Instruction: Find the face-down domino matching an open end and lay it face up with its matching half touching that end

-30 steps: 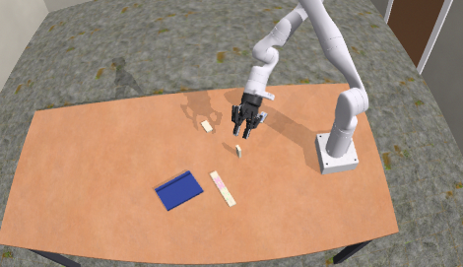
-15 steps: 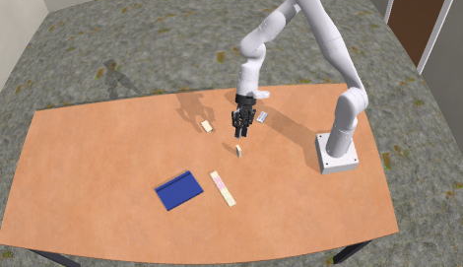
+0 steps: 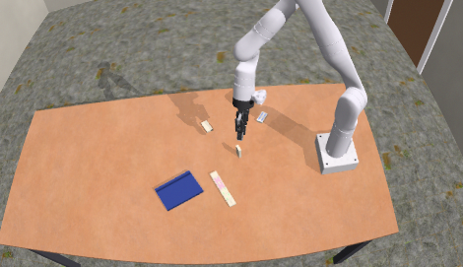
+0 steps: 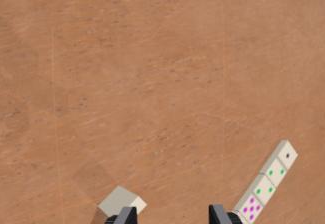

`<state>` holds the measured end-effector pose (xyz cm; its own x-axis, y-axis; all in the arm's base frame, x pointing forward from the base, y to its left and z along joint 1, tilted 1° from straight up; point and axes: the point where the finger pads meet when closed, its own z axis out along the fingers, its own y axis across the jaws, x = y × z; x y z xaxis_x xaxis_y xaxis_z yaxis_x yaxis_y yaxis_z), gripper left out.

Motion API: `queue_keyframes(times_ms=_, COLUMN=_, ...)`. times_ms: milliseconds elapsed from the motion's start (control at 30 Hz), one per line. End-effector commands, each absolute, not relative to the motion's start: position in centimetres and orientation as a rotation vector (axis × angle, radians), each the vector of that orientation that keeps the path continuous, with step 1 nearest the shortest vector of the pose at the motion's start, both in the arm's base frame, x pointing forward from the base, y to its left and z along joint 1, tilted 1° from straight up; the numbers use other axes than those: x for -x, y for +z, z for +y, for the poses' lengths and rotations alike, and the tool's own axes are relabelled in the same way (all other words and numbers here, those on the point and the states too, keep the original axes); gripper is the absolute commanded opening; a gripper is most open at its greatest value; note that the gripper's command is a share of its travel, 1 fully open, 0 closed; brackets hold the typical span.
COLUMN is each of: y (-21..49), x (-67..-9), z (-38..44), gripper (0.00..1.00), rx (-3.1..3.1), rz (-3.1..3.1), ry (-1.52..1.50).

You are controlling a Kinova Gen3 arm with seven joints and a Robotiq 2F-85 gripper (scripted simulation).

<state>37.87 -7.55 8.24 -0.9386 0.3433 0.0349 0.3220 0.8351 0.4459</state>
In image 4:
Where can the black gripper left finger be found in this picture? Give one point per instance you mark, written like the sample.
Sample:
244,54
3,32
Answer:
128,215

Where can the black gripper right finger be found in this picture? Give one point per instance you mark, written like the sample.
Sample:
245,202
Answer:
218,215

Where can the white domino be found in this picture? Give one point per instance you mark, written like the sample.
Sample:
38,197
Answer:
255,198
241,217
118,199
279,162

